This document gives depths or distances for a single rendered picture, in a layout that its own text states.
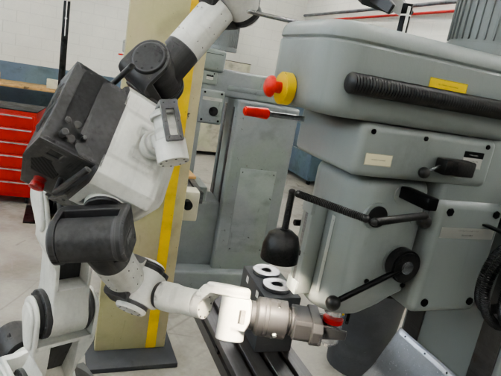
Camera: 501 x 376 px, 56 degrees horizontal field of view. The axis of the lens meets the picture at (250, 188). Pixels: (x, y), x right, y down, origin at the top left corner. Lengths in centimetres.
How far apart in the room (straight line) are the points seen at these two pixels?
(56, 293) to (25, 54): 859
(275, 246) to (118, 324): 222
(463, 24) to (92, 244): 88
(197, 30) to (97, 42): 866
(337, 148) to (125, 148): 44
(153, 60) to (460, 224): 76
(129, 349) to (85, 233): 220
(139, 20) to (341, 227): 185
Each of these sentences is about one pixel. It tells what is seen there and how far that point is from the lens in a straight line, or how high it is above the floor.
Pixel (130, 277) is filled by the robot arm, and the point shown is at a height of 129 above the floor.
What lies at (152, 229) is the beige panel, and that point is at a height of 81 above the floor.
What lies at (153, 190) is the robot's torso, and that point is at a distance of 103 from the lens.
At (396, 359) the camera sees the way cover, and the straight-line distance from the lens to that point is 151.
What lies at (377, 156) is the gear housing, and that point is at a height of 167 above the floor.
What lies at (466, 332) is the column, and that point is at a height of 124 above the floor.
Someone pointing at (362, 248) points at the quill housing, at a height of 148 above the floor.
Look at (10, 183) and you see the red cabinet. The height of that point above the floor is 22.
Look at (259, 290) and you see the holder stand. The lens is 146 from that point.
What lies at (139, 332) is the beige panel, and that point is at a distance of 307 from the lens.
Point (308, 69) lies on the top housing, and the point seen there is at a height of 180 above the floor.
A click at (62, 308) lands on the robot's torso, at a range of 145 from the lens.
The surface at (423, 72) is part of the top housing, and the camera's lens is 90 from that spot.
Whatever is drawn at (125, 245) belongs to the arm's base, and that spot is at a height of 141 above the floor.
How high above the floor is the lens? 178
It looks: 14 degrees down
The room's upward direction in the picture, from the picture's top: 10 degrees clockwise
